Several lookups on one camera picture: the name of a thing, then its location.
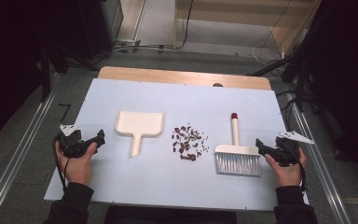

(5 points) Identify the right hand-held gripper cable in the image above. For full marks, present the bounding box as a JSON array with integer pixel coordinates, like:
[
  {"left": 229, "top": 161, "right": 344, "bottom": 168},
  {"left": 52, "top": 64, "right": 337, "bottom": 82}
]
[{"left": 288, "top": 142, "right": 310, "bottom": 192}]

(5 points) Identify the person's lap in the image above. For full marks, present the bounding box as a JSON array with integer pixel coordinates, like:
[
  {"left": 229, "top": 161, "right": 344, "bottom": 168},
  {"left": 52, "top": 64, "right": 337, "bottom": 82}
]
[{"left": 103, "top": 203, "right": 238, "bottom": 224}]

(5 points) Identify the dark cabinet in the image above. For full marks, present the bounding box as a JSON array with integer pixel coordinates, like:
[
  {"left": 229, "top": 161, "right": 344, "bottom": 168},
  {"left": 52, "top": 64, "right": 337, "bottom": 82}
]
[{"left": 76, "top": 0, "right": 126, "bottom": 61}]

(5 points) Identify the black curtain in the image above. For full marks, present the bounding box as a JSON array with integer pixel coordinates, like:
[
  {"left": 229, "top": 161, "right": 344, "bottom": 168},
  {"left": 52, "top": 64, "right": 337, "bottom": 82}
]
[
  {"left": 0, "top": 0, "right": 86, "bottom": 151},
  {"left": 294, "top": 0, "right": 358, "bottom": 189}
]

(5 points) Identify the left hand-held gripper cable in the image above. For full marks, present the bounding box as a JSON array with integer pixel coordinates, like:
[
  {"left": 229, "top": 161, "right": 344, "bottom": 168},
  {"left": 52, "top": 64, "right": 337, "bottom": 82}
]
[{"left": 52, "top": 135, "right": 72, "bottom": 191}]

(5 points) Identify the cream brush with red tip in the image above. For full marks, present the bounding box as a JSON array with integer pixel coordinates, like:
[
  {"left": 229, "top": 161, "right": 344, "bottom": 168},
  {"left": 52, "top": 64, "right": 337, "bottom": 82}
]
[{"left": 213, "top": 112, "right": 263, "bottom": 177}]

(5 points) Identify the hand-held gripper cable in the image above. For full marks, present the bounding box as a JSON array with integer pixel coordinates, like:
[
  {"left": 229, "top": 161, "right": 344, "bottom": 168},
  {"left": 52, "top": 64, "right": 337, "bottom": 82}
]
[
  {"left": 288, "top": 142, "right": 310, "bottom": 192},
  {"left": 52, "top": 135, "right": 72, "bottom": 191}
]

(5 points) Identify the black metal stand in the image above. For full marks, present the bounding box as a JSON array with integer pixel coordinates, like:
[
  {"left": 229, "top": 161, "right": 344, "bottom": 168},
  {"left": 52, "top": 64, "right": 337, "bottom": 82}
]
[
  {"left": 39, "top": 42, "right": 70, "bottom": 103},
  {"left": 247, "top": 53, "right": 312, "bottom": 114}
]

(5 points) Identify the person's right hand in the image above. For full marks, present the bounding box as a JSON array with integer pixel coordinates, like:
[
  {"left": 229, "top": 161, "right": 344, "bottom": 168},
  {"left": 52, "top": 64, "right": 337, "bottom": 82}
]
[{"left": 263, "top": 148, "right": 309, "bottom": 189}]

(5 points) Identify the metal floor rail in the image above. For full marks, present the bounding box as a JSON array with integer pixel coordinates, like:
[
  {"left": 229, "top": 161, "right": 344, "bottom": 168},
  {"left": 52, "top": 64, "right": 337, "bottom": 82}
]
[
  {"left": 283, "top": 91, "right": 354, "bottom": 224},
  {"left": 0, "top": 73, "right": 62, "bottom": 224}
]

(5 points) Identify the black hanging cable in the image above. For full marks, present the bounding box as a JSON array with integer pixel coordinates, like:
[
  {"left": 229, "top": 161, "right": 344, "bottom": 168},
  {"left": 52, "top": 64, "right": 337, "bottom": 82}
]
[{"left": 172, "top": 0, "right": 196, "bottom": 51}]

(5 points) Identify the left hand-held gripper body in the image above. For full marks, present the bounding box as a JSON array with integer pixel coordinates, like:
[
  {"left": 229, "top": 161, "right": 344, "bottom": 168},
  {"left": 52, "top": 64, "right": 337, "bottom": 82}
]
[{"left": 55, "top": 123, "right": 90, "bottom": 160}]

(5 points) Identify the light wooden shelf unit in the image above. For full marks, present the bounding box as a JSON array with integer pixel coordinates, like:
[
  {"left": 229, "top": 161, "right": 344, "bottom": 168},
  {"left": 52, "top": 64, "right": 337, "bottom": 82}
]
[{"left": 172, "top": 0, "right": 323, "bottom": 58}]

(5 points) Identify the pile of red and green beans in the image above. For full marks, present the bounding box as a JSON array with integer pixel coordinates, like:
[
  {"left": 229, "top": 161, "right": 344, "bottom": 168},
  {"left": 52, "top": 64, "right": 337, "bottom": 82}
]
[{"left": 170, "top": 124, "right": 210, "bottom": 162}]

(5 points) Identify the cream plastic dustpan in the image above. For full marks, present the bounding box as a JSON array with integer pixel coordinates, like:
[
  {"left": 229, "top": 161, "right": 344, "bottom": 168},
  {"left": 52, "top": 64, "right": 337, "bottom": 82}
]
[{"left": 114, "top": 110, "right": 165, "bottom": 159}]

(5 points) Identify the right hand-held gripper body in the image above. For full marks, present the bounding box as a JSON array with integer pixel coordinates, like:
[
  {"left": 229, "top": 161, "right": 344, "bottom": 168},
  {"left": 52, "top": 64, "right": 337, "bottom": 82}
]
[{"left": 272, "top": 131, "right": 316, "bottom": 168}]

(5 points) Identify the wooden table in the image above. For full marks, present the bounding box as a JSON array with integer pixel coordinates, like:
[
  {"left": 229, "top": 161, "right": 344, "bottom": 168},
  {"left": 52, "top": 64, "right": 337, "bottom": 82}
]
[{"left": 97, "top": 65, "right": 273, "bottom": 91}]

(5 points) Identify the person's left hand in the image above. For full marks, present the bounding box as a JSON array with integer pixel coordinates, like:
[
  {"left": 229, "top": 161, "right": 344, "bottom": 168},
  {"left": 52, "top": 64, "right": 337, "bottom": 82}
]
[{"left": 55, "top": 141, "right": 99, "bottom": 188}]

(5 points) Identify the white cable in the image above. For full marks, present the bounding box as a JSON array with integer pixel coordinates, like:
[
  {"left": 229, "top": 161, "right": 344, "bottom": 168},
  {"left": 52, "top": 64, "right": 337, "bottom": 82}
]
[{"left": 251, "top": 30, "right": 286, "bottom": 68}]

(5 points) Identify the black floor cable bundle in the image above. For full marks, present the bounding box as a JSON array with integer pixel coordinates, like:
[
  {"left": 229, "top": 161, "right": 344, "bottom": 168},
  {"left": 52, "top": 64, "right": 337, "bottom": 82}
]
[{"left": 91, "top": 39, "right": 189, "bottom": 64}]

